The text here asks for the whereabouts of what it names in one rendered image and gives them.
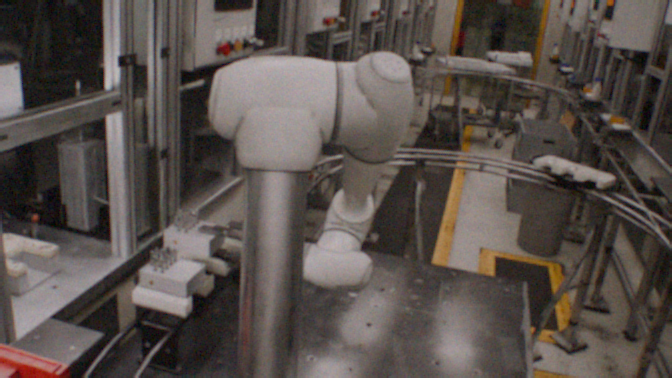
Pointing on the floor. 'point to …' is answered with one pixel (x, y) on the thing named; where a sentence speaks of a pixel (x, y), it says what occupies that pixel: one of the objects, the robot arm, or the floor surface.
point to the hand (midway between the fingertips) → (211, 240)
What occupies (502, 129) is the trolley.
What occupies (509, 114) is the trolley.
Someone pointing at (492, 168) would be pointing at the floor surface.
